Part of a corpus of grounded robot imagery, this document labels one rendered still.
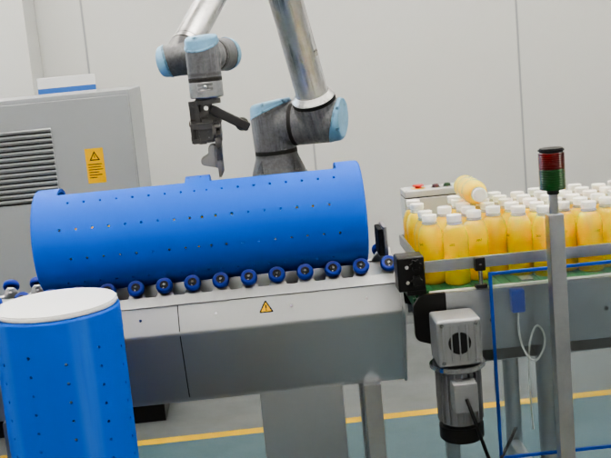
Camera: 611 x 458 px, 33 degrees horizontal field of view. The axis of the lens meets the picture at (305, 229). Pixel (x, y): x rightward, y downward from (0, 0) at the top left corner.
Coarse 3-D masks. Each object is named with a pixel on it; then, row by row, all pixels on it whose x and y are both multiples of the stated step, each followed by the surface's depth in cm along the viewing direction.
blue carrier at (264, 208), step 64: (64, 192) 286; (128, 192) 274; (192, 192) 273; (256, 192) 272; (320, 192) 272; (64, 256) 269; (128, 256) 270; (192, 256) 272; (256, 256) 273; (320, 256) 276
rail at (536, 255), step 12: (516, 252) 269; (528, 252) 268; (540, 252) 268; (576, 252) 269; (588, 252) 269; (600, 252) 269; (432, 264) 267; (444, 264) 268; (456, 264) 268; (468, 264) 268; (492, 264) 268; (504, 264) 268
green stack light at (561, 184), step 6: (564, 168) 248; (540, 174) 249; (546, 174) 247; (552, 174) 246; (558, 174) 247; (564, 174) 247; (540, 180) 249; (546, 180) 247; (552, 180) 247; (558, 180) 247; (564, 180) 248; (540, 186) 249; (546, 186) 248; (552, 186) 247; (558, 186) 247; (564, 186) 248
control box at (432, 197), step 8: (400, 192) 318; (408, 192) 309; (416, 192) 310; (424, 192) 310; (432, 192) 310; (440, 192) 310; (448, 192) 310; (424, 200) 310; (432, 200) 310; (440, 200) 310; (424, 208) 310; (432, 208) 311
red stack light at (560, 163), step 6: (540, 156) 247; (546, 156) 246; (552, 156) 246; (558, 156) 246; (564, 156) 247; (540, 162) 248; (546, 162) 246; (552, 162) 246; (558, 162) 246; (564, 162) 247; (540, 168) 248; (546, 168) 247; (552, 168) 246; (558, 168) 246
